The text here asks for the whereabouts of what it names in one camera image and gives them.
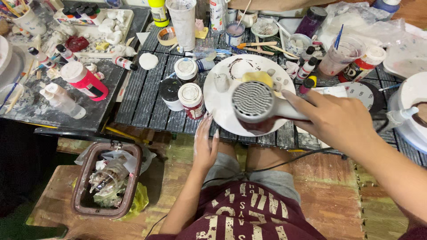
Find person's left hand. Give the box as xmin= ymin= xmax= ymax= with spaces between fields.
xmin=193 ymin=112 xmax=221 ymax=170

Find person's right hand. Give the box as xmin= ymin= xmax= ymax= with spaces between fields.
xmin=282 ymin=89 xmax=380 ymax=158

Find white hair dryer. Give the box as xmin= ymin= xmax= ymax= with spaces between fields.
xmin=232 ymin=81 xmax=311 ymax=136

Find white paper sheet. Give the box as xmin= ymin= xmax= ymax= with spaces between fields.
xmin=311 ymin=86 xmax=348 ymax=99

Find round sandpaper disc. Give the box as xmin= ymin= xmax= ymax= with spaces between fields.
xmin=334 ymin=82 xmax=386 ymax=114

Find white round plate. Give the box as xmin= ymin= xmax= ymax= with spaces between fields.
xmin=203 ymin=54 xmax=297 ymax=137

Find red paint jar white lid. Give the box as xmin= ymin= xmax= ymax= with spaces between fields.
xmin=178 ymin=83 xmax=206 ymax=120

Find yellow and magenta bottle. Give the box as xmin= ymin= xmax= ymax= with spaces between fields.
xmin=298 ymin=76 xmax=318 ymax=95

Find small white squeeze bottle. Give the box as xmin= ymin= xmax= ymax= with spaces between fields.
xmin=386 ymin=106 xmax=419 ymax=129

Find big red jar white lid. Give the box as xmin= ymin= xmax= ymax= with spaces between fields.
xmin=338 ymin=45 xmax=387 ymax=83

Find small black-capped paint bottle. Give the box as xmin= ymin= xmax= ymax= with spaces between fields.
xmin=55 ymin=44 xmax=79 ymax=63
xmin=112 ymin=55 xmax=139 ymax=71
xmin=28 ymin=47 xmax=56 ymax=69
xmin=298 ymin=46 xmax=316 ymax=66
xmin=296 ymin=57 xmax=318 ymax=81

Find clear plastic rinse cup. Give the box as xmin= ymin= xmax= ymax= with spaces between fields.
xmin=317 ymin=36 xmax=367 ymax=80

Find white paint jar black lid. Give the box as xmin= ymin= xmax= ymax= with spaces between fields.
xmin=158 ymin=78 xmax=184 ymax=112

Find white clay cylinder piece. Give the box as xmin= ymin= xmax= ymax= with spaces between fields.
xmin=213 ymin=73 xmax=231 ymax=93

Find crumpled white tissue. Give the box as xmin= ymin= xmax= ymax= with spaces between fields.
xmin=285 ymin=61 xmax=300 ymax=79

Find white turntable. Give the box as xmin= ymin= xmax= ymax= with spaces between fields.
xmin=388 ymin=71 xmax=427 ymax=154

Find dark paint jar white lid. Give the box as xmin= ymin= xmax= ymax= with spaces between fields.
xmin=174 ymin=58 xmax=200 ymax=84

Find grey shorts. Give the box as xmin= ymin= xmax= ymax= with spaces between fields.
xmin=203 ymin=152 xmax=301 ymax=204

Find maroon printed shirt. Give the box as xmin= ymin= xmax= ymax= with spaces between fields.
xmin=146 ymin=181 xmax=327 ymax=240

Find blue and white paint tube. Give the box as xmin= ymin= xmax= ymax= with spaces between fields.
xmin=195 ymin=57 xmax=217 ymax=73

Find blue paintbrush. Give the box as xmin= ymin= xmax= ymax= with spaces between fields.
xmin=334 ymin=24 xmax=344 ymax=51

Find yellow plastic bag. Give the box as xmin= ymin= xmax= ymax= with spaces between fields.
xmin=117 ymin=182 xmax=150 ymax=221

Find white blue-patterned cup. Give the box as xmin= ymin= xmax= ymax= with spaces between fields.
xmin=286 ymin=33 xmax=313 ymax=57

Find wooden stick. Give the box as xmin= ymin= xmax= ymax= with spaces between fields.
xmin=267 ymin=45 xmax=299 ymax=58

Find clear plastic bag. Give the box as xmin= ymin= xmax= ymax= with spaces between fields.
xmin=317 ymin=1 xmax=409 ymax=52

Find white clay disc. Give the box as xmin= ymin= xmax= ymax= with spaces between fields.
xmin=139 ymin=53 xmax=159 ymax=70

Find purple glitter jar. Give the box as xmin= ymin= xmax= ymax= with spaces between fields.
xmin=295 ymin=6 xmax=328 ymax=38

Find masking tape roll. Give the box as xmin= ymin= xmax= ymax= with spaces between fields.
xmin=157 ymin=27 xmax=178 ymax=46

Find cup of lilac paint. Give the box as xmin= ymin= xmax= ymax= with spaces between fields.
xmin=225 ymin=21 xmax=246 ymax=47

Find small dish of metal bits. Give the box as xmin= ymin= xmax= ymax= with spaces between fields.
xmin=251 ymin=21 xmax=280 ymax=38

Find pink pig figurine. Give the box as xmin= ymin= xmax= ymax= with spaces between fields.
xmin=195 ymin=19 xmax=209 ymax=39

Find tall white plastic cup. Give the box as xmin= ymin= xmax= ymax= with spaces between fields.
xmin=165 ymin=0 xmax=197 ymax=52

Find blue-lidded jar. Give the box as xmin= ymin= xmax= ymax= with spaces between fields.
xmin=372 ymin=0 xmax=402 ymax=14

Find brown trash bin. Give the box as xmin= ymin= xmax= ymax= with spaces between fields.
xmin=71 ymin=141 xmax=143 ymax=220

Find large red paint bottle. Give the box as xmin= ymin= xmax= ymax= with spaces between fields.
xmin=60 ymin=61 xmax=109 ymax=102

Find white ceramic mug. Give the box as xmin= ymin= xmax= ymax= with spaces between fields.
xmin=238 ymin=10 xmax=259 ymax=28

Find clear plastic squeeze bottle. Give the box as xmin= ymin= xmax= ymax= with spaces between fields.
xmin=39 ymin=83 xmax=87 ymax=120

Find white tray of clay figurines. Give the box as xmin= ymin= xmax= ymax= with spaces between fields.
xmin=53 ymin=8 xmax=135 ymax=59

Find red clay piece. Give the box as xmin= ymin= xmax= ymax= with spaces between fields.
xmin=65 ymin=36 xmax=90 ymax=52

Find box of black-lidded paint pots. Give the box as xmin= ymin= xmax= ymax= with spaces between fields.
xmin=62 ymin=2 xmax=105 ymax=26

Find white cup of brushes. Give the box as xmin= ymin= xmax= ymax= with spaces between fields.
xmin=0 ymin=0 xmax=47 ymax=37

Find green beaded ring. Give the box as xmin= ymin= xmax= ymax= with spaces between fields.
xmin=262 ymin=36 xmax=283 ymax=56

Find wooden brush handle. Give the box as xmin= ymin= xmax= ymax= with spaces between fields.
xmin=236 ymin=0 xmax=253 ymax=28

